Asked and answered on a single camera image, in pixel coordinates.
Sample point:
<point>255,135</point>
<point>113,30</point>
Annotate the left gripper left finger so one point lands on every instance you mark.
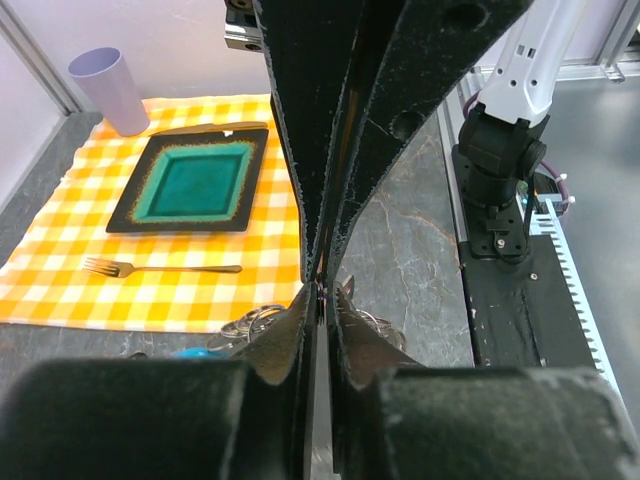
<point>245,417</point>

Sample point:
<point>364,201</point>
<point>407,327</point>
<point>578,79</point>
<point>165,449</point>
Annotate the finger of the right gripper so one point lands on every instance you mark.
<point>407,56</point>

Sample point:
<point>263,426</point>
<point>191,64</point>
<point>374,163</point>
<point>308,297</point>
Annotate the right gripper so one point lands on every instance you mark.
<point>242,30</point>

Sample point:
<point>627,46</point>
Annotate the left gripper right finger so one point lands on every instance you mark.
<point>394,418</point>

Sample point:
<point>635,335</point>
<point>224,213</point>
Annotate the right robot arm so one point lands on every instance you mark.
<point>501,136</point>

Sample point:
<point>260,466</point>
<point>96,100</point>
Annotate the green square plate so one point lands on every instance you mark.
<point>193,182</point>

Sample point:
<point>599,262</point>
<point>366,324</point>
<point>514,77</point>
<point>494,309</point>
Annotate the gold fork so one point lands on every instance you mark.
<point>118,269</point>

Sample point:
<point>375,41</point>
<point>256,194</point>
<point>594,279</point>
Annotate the lilac cup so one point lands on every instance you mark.
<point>104,77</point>

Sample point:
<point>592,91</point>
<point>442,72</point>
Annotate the orange checkered cloth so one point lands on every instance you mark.
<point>44,283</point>

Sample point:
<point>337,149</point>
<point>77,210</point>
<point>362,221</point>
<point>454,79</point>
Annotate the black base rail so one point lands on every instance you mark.
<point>521,310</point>

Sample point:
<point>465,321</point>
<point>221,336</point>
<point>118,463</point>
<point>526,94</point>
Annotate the slotted cable duct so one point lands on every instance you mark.
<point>548,223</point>

